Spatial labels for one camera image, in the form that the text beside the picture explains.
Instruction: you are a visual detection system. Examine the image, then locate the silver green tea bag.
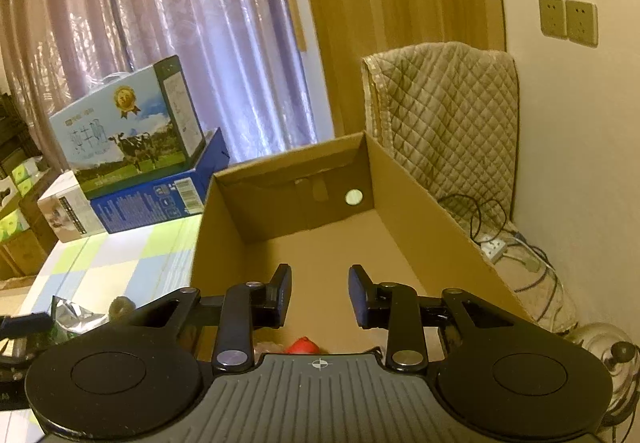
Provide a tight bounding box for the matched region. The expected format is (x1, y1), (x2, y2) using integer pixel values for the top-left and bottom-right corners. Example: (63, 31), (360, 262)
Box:
(48, 296), (108, 345)

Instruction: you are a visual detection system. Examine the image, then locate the brown hair scrunchie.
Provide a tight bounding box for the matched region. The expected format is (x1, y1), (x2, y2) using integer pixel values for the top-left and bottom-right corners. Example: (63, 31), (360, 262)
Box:
(107, 296), (136, 322)

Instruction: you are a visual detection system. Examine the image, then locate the red object in box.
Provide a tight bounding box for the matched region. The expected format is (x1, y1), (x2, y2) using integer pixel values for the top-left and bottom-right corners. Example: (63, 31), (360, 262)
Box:
(285, 337), (322, 355)

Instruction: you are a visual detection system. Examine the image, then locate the checkered bed sheet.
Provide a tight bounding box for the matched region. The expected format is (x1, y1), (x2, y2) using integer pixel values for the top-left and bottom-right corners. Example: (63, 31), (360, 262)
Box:
(0, 214), (204, 443)

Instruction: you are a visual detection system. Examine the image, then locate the cardboard box with tissues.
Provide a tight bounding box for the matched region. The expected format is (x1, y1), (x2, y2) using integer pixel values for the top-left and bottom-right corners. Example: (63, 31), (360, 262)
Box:
(1, 92), (58, 281)

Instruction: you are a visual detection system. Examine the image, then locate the brown cardboard box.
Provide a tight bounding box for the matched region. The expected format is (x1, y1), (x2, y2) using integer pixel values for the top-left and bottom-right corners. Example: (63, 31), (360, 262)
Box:
(191, 133), (525, 353)

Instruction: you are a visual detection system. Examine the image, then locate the white power strip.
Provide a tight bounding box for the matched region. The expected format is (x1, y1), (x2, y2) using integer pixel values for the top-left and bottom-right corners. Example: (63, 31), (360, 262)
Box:
(478, 236), (508, 263)

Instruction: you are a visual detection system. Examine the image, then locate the beige product box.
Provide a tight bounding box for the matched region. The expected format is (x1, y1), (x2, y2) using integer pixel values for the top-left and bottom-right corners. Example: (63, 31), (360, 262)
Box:
(37, 171), (105, 243)

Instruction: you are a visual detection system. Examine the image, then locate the blue carton box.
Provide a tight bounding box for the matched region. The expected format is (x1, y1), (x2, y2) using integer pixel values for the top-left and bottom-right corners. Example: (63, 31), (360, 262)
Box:
(90, 128), (230, 234)

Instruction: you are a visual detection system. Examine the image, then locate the quilted beige cover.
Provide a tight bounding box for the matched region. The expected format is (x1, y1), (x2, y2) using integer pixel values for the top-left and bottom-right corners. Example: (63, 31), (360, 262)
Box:
(361, 41), (520, 239)

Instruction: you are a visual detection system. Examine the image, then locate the milk carton with cow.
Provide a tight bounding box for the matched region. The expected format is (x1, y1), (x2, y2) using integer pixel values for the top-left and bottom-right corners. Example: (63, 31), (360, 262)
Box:
(50, 55), (205, 200)

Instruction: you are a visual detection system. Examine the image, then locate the metal kettle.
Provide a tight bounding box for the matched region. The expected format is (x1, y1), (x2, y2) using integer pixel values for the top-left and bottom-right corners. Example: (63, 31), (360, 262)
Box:
(566, 321), (640, 429)

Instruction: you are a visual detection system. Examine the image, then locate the left wall socket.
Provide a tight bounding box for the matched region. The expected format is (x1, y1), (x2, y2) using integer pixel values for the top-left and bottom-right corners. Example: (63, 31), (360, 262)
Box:
(538, 0), (567, 39)

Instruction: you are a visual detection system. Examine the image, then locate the wall socket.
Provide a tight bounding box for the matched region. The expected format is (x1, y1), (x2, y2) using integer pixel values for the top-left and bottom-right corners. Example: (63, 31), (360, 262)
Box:
(538, 0), (567, 39)
(565, 0), (599, 48)

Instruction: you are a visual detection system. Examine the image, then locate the right wall socket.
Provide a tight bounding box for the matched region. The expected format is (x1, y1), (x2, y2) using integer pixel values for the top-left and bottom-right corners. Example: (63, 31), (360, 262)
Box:
(565, 0), (599, 48)

